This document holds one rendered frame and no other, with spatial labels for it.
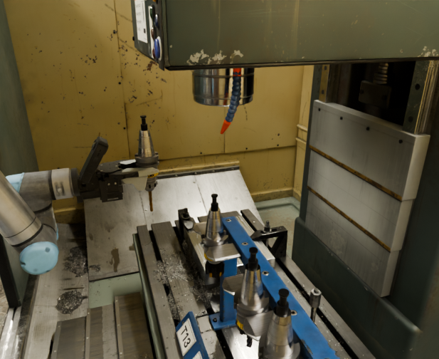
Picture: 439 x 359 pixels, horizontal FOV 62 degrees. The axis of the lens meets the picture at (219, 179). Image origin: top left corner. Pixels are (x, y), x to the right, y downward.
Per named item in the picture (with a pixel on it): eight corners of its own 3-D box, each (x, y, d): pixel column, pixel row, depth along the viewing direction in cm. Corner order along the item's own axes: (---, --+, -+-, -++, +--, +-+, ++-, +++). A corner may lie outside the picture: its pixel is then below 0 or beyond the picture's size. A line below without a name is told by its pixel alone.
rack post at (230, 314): (213, 331, 101) (213, 238, 89) (208, 317, 105) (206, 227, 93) (247, 323, 103) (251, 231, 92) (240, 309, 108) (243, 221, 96)
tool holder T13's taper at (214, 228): (226, 238, 84) (226, 212, 81) (207, 241, 83) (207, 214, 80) (221, 229, 88) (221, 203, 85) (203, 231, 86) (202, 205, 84)
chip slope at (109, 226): (89, 308, 147) (80, 254, 137) (89, 226, 206) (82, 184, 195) (289, 266, 172) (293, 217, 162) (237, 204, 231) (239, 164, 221)
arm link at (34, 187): (12, 201, 94) (4, 169, 90) (58, 194, 97) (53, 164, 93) (6, 215, 87) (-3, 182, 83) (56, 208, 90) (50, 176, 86)
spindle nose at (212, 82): (262, 105, 91) (265, 54, 87) (198, 108, 88) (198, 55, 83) (242, 93, 106) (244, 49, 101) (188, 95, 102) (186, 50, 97)
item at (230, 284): (227, 298, 68) (227, 295, 68) (218, 281, 73) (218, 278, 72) (262, 290, 70) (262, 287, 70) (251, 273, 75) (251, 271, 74)
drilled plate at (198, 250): (205, 285, 112) (205, 271, 110) (183, 236, 137) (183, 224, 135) (274, 271, 118) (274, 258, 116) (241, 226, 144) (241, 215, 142)
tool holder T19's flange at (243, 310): (273, 317, 65) (274, 305, 64) (241, 325, 63) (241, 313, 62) (259, 293, 70) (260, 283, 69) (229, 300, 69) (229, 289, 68)
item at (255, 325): (250, 345, 58) (250, 340, 58) (238, 320, 63) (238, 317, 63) (289, 334, 60) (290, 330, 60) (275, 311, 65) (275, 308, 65)
